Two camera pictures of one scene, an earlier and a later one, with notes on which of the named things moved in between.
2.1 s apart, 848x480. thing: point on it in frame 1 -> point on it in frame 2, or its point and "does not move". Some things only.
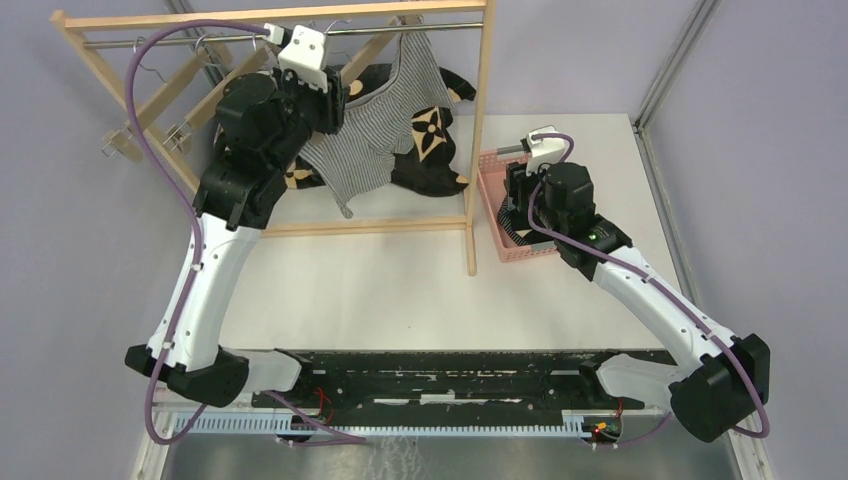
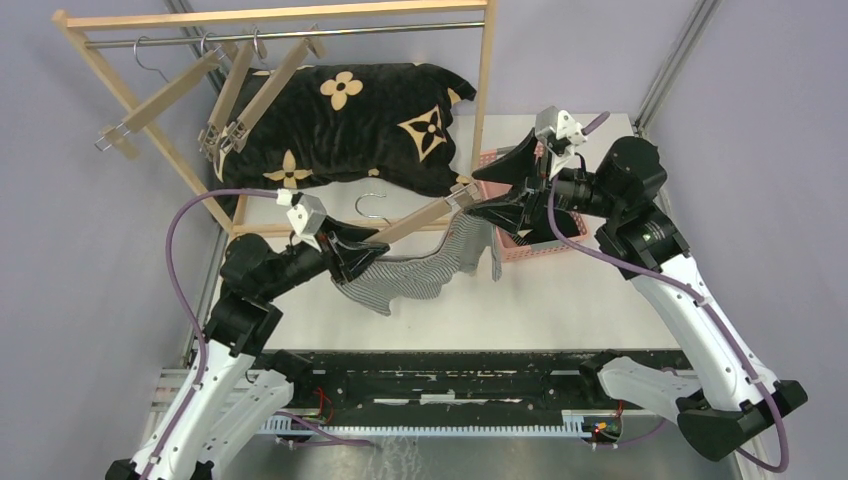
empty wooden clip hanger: x=188 y=76 does not move
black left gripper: x=333 y=103 -> x=352 y=260
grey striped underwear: x=359 y=159 -> x=468 y=244
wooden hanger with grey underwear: x=407 y=23 -> x=461 y=195
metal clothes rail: x=260 y=36 does not move
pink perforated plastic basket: x=492 y=179 does not move
